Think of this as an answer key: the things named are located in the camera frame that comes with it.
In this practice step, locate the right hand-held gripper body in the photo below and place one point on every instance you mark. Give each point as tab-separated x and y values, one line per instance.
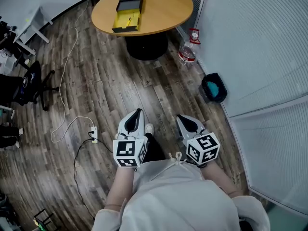
203	148

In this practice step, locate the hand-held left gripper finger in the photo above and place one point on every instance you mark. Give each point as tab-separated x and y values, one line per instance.
142	126
122	126

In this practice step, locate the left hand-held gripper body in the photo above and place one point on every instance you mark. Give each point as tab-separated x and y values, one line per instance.
126	150

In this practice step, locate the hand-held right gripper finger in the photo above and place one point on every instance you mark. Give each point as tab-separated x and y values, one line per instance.
198	127
184	131

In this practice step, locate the yellow utility knife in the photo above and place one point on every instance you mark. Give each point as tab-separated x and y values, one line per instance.
129	21

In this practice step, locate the black and yellow box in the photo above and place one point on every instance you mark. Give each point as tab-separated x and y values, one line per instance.
130	5

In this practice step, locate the person's left forearm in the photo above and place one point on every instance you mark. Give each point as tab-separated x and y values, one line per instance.
120	186

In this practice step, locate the person's right forearm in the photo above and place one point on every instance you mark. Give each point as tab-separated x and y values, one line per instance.
219	179

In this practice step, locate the person's white shoe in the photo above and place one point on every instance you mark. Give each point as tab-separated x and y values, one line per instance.
149	128

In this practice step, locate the person's black trouser leg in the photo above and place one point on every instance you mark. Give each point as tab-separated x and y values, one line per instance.
155	150

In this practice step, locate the white power strip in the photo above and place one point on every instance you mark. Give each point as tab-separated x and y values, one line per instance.
94	135

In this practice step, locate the black waste bin blue bag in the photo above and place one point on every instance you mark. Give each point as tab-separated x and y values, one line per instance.
214	88

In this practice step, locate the person's white hoodie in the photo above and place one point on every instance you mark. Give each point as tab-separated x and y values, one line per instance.
180	201

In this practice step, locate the large clear water bottle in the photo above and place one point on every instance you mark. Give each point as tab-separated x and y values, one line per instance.
188	50

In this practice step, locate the black office chair with logo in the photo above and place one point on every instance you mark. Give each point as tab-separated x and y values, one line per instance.
32	80

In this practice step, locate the black metal stool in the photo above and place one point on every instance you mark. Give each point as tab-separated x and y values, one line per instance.
45	221

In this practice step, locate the white desk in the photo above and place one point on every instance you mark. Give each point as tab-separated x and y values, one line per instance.
31	25

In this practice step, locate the black table pedestal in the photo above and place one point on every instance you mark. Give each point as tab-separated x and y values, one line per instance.
146	46

